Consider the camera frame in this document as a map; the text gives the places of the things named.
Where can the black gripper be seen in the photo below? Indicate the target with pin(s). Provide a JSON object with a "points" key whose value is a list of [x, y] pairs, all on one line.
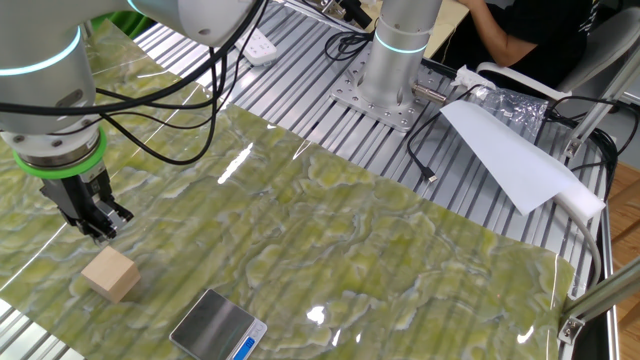
{"points": [[76, 198]]}

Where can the wooden cube block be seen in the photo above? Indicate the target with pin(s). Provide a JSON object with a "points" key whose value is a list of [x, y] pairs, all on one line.
{"points": [[110, 275]]}

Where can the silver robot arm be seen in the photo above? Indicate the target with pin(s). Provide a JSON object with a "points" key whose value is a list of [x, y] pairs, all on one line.
{"points": [[40, 85]]}

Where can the silver digital pocket scale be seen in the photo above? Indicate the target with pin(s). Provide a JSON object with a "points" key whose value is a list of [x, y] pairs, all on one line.
{"points": [[215, 325]]}

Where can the green fabric bundle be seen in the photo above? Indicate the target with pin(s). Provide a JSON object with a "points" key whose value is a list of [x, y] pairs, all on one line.
{"points": [[130, 22]]}

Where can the white power strip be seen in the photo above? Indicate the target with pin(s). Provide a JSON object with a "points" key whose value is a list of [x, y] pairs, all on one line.
{"points": [[257, 47]]}

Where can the green marble pattern mat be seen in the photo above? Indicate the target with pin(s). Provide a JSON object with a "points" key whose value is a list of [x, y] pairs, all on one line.
{"points": [[350, 250]]}

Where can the black silver mounted device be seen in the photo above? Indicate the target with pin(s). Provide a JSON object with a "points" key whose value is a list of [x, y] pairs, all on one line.
{"points": [[357, 12]]}

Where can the silver cylindrical connector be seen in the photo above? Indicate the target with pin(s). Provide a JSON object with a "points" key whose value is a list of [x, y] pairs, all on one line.
{"points": [[430, 93]]}

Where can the white crumpled tissue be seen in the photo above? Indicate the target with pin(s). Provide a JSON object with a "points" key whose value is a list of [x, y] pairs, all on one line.
{"points": [[470, 79]]}

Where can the large white paper sheet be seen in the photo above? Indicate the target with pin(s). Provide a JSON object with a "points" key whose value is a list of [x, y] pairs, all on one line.
{"points": [[510, 160]]}

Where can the clear plastic bag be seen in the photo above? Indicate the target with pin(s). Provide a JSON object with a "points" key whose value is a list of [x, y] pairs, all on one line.
{"points": [[520, 112]]}

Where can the white foam pipe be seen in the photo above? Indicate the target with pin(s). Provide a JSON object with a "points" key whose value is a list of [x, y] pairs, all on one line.
{"points": [[580, 202]]}

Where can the person in black shirt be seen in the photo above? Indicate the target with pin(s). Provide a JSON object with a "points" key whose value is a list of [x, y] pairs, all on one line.
{"points": [[550, 35]]}

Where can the grey office chair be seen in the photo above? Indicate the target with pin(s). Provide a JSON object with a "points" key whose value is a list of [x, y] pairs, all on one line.
{"points": [[605, 45]]}

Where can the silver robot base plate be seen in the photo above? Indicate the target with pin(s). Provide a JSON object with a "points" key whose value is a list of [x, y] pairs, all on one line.
{"points": [[395, 117]]}

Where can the aluminium frame post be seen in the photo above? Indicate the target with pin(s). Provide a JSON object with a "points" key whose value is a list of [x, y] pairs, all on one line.
{"points": [[600, 107], [605, 295]]}

